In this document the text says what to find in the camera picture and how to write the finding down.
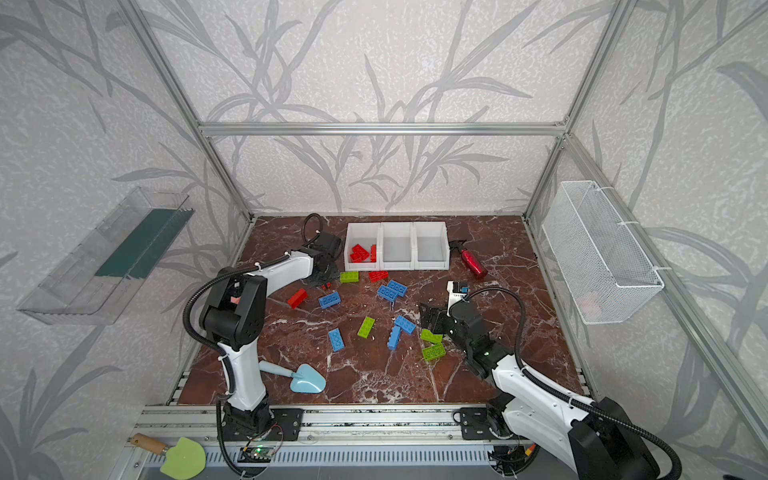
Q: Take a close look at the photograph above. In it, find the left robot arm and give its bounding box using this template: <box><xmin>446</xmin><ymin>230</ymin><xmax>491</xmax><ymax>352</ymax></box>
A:
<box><xmin>182</xmin><ymin>226</ymin><xmax>343</xmax><ymax>435</ymax></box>

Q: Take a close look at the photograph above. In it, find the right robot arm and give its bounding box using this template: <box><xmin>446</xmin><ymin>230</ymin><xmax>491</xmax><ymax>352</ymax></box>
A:
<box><xmin>419</xmin><ymin>282</ymin><xmax>683</xmax><ymax>479</ymax></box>

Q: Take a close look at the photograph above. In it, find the green lego top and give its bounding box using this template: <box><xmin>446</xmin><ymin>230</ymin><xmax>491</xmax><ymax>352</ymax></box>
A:
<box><xmin>340</xmin><ymin>271</ymin><xmax>360</xmax><ymax>284</ymax></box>

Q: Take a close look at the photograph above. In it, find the green lego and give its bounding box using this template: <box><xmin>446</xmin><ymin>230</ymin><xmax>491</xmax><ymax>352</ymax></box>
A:
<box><xmin>420</xmin><ymin>329</ymin><xmax>443</xmax><ymax>344</ymax></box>
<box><xmin>340</xmin><ymin>271</ymin><xmax>360</xmax><ymax>284</ymax></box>
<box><xmin>422</xmin><ymin>343</ymin><xmax>446</xmax><ymax>362</ymax></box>
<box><xmin>357</xmin><ymin>317</ymin><xmax>375</xmax><ymax>339</ymax></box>

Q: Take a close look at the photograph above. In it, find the white left bin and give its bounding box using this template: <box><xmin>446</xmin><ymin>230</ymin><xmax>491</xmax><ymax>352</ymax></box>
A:
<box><xmin>343</xmin><ymin>223</ymin><xmax>381</xmax><ymax>271</ymax></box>

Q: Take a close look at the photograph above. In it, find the white bin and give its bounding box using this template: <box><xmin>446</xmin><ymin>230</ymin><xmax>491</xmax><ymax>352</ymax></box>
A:
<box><xmin>380</xmin><ymin>222</ymin><xmax>414</xmax><ymax>271</ymax></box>
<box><xmin>415</xmin><ymin>222</ymin><xmax>450</xmax><ymax>271</ymax></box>
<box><xmin>343</xmin><ymin>223</ymin><xmax>381</xmax><ymax>271</ymax></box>

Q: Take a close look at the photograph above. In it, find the green lego lower middle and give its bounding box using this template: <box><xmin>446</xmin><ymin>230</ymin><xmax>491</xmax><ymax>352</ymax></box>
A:
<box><xmin>420</xmin><ymin>329</ymin><xmax>443</xmax><ymax>344</ymax></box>

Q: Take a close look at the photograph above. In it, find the green lego bottom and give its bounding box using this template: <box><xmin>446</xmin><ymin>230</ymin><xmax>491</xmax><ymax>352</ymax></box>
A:
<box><xmin>422</xmin><ymin>343</ymin><xmax>446</xmax><ymax>362</ymax></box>

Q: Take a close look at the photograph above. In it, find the white middle bin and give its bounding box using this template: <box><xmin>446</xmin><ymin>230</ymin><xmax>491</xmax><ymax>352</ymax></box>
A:
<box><xmin>380</xmin><ymin>222</ymin><xmax>414</xmax><ymax>271</ymax></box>

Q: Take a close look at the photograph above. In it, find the blue lego upright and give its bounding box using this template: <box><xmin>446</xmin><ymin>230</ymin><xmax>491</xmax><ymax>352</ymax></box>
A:
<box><xmin>387</xmin><ymin>326</ymin><xmax>402</xmax><ymax>351</ymax></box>

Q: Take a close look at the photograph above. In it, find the white right bin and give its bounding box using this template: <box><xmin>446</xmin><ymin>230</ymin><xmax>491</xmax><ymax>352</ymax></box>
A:
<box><xmin>415</xmin><ymin>222</ymin><xmax>450</xmax><ymax>271</ymax></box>

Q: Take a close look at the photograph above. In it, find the green lego centre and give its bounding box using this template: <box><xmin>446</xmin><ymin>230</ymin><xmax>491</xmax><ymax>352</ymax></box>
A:
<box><xmin>357</xmin><ymin>317</ymin><xmax>375</xmax><ymax>339</ymax></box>

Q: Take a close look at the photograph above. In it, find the light blue toy shovel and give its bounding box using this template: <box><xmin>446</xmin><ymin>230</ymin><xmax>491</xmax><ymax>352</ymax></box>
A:
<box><xmin>259</xmin><ymin>360</ymin><xmax>327</xmax><ymax>394</ymax></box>

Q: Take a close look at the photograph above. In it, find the electronics board left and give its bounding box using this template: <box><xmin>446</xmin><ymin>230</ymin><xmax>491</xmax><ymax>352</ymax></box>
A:
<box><xmin>237</xmin><ymin>443</ymin><xmax>282</xmax><ymax>465</ymax></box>

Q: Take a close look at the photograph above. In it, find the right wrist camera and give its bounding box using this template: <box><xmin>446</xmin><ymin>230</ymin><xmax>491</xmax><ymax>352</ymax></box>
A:
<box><xmin>447</xmin><ymin>281</ymin><xmax>470</xmax><ymax>308</ymax></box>

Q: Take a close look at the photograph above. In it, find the white wire basket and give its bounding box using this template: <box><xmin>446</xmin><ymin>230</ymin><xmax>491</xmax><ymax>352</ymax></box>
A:
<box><xmin>542</xmin><ymin>180</ymin><xmax>664</xmax><ymax>325</ymax></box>

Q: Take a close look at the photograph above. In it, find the clear plastic wall tray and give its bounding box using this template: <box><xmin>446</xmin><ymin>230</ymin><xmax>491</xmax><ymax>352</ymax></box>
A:
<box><xmin>17</xmin><ymin>187</ymin><xmax>194</xmax><ymax>326</ymax></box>

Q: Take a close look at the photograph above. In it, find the green spatula wooden handle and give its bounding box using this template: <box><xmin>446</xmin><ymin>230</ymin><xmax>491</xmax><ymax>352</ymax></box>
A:
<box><xmin>129</xmin><ymin>434</ymin><xmax>206</xmax><ymax>480</ymax></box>

